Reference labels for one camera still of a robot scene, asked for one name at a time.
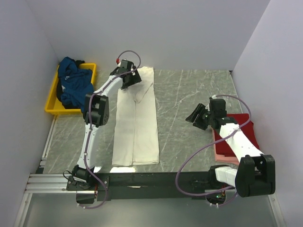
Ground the black base crossbeam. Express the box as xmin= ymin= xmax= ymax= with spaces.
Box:
xmin=66 ymin=172 xmax=237 ymax=204

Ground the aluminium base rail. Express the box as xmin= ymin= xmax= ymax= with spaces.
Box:
xmin=24 ymin=174 xmax=94 ymax=194

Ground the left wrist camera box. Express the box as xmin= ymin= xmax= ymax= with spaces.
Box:
xmin=116 ymin=59 xmax=134 ymax=73

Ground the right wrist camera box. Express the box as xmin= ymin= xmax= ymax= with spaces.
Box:
xmin=209 ymin=98 xmax=227 ymax=117

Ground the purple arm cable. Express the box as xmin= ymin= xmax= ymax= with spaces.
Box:
xmin=176 ymin=94 xmax=251 ymax=207
xmin=84 ymin=50 xmax=141 ymax=210

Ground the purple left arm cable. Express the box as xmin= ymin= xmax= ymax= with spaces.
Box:
xmin=84 ymin=50 xmax=141 ymax=210

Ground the blue t shirt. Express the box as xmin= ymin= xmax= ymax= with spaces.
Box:
xmin=57 ymin=57 xmax=94 ymax=112

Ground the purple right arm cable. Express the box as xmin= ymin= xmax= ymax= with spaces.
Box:
xmin=176 ymin=94 xmax=251 ymax=207

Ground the folded red t shirt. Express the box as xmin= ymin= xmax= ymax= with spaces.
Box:
xmin=214 ymin=113 xmax=259 ymax=158

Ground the white t shirt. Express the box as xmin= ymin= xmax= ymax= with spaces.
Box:
xmin=112 ymin=67 xmax=160 ymax=166

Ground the yellow plastic bin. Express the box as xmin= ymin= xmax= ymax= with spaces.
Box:
xmin=45 ymin=63 xmax=97 ymax=115

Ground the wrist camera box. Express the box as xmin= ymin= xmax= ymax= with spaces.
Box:
xmin=209 ymin=98 xmax=227 ymax=117
xmin=116 ymin=59 xmax=134 ymax=73

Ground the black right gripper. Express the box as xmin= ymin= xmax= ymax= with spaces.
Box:
xmin=185 ymin=103 xmax=214 ymax=131

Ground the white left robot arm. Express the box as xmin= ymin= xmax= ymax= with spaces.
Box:
xmin=68 ymin=66 xmax=141 ymax=190

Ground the folded pink t shirt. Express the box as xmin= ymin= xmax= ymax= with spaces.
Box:
xmin=212 ymin=129 xmax=261 ymax=166

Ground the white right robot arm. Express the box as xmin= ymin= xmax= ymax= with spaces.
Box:
xmin=186 ymin=99 xmax=276 ymax=197

